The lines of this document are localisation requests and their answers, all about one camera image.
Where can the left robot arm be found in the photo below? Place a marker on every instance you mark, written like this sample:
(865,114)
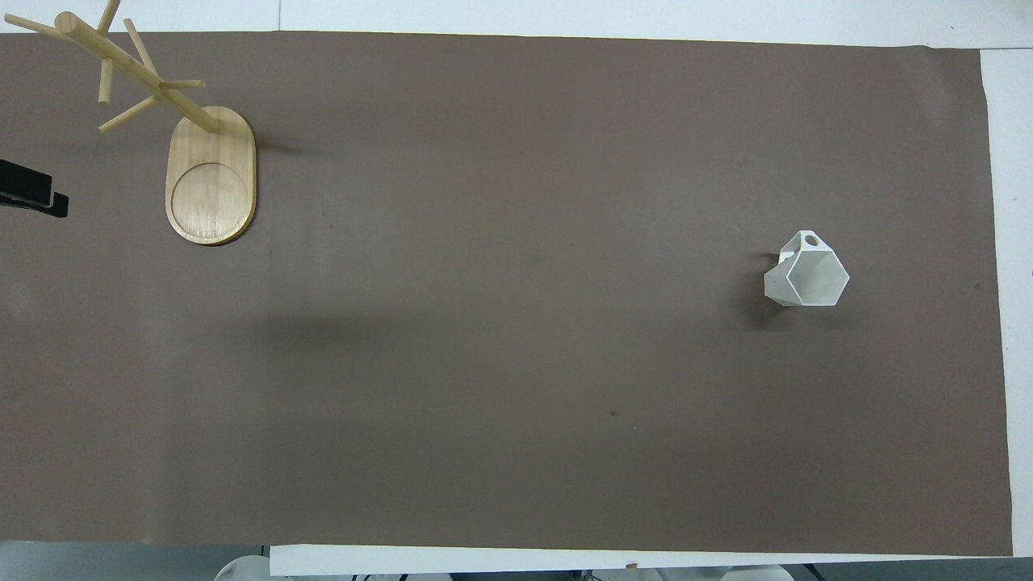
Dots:
(242,569)

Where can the wooden cup rack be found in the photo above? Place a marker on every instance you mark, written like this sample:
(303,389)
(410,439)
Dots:
(211,186)

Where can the white hexagonal cup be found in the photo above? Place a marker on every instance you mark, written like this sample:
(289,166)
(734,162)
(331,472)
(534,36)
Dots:
(811,276)

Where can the black stand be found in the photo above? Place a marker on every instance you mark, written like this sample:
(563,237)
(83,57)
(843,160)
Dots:
(28,190)

